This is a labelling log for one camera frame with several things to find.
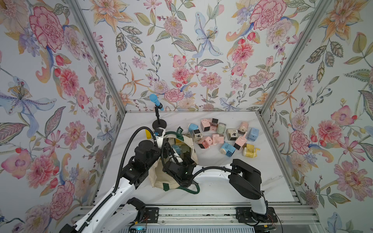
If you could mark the sage green cube sharpener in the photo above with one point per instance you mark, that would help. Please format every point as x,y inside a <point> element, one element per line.
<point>185,150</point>

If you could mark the cream green tote bag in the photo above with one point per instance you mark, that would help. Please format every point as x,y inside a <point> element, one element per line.
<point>171,151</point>

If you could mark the pink lever pencil sharpener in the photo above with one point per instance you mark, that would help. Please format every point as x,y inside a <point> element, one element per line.
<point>240,142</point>

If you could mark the small pink pencil sharpener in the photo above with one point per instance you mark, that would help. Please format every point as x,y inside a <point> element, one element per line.
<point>213,124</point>

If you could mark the black microphone stand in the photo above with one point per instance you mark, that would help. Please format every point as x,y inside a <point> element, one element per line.
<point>158,123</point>

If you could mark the pink round pencil sharpener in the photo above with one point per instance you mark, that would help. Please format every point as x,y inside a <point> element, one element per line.
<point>243,128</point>

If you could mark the pale green cube sharpener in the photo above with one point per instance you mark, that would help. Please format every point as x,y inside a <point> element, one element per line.
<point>197,135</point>

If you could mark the yellow crank pencil sharpener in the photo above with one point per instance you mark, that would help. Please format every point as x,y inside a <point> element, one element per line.
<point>250,151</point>

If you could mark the light blue pencil sharpener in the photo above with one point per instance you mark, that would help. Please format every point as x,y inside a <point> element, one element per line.
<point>192,127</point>

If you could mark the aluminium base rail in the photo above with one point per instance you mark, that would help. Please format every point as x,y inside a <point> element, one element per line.
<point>203,218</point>

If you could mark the blue cube pencil sharpener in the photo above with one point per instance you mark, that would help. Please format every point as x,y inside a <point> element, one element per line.
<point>253,134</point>

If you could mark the pink square pencil sharpener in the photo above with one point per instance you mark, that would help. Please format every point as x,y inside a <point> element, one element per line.
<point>205,142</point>

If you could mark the large pink pencil sharpener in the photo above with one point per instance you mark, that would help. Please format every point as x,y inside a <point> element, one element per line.
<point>205,125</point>

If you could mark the mint green pencil sharpener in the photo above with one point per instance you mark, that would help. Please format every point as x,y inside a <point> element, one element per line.
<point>221,128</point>

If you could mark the blue round-front pencil sharpener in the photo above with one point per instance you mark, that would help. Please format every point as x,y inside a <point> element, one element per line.
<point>227,149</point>

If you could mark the cream pencil sharpener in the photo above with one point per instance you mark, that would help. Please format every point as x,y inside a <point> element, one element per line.
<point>232,134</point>

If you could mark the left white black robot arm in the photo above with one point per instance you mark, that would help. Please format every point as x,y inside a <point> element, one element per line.
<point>110,198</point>

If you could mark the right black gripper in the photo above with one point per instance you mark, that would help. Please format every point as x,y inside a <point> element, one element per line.
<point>188,165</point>

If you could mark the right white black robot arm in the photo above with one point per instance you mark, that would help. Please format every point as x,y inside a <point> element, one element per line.
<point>244,178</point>

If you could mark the yellow rectangular block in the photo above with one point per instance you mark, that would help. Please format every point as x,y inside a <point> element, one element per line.
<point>148,134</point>

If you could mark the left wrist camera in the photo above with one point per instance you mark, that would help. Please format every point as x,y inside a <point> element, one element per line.
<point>159,134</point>

